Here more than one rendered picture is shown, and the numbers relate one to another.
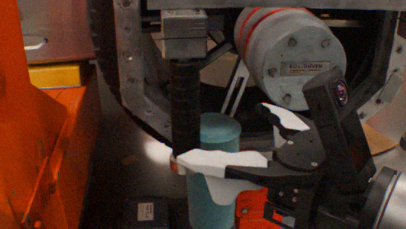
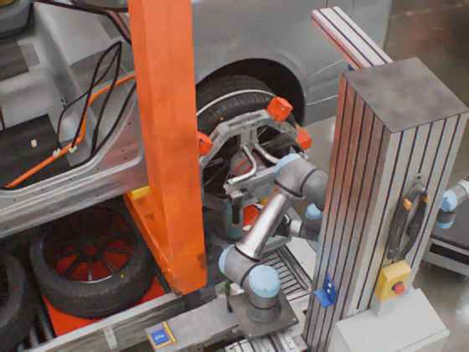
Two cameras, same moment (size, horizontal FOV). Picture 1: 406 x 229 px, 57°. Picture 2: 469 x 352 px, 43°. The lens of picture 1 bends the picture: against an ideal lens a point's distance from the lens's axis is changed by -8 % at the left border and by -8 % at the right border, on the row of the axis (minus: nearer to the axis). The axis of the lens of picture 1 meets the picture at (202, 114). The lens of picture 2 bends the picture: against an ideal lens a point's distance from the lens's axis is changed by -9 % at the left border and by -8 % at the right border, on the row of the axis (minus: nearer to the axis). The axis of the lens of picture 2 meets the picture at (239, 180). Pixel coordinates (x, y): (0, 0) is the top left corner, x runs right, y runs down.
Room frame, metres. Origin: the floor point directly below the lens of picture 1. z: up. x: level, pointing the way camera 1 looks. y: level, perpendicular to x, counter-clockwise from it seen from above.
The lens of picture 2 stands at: (-1.31, 0.71, 2.97)
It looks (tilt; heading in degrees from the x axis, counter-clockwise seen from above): 46 degrees down; 338
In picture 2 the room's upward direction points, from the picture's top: straight up
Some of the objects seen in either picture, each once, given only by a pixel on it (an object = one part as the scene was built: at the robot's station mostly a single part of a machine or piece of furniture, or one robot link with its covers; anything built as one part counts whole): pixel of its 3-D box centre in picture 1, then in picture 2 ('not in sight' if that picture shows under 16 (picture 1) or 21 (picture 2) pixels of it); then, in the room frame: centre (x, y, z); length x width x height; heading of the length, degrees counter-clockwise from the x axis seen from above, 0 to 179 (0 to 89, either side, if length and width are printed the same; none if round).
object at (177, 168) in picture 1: (185, 112); (235, 213); (0.43, 0.02, 0.83); 0.04 x 0.04 x 0.16
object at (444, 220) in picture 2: not in sight; (443, 212); (-0.13, -0.67, 1.12); 0.11 x 0.08 x 0.11; 14
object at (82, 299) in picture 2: not in sight; (92, 256); (0.78, 0.69, 0.39); 0.66 x 0.66 x 0.24
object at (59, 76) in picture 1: (59, 68); (140, 183); (0.89, 0.35, 0.71); 0.14 x 0.14 x 0.05; 6
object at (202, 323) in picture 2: not in sight; (193, 327); (0.16, 0.35, 0.44); 0.43 x 0.17 x 0.03; 96
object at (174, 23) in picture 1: (182, 25); (232, 193); (0.46, 0.02, 0.93); 0.09 x 0.05 x 0.05; 6
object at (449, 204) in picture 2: not in sight; (451, 199); (-0.15, -0.67, 1.21); 0.11 x 0.08 x 0.09; 104
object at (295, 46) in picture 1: (284, 46); (251, 173); (0.61, -0.13, 0.85); 0.21 x 0.14 x 0.14; 6
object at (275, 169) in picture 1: (270, 167); not in sight; (0.32, -0.06, 0.83); 0.09 x 0.05 x 0.02; 87
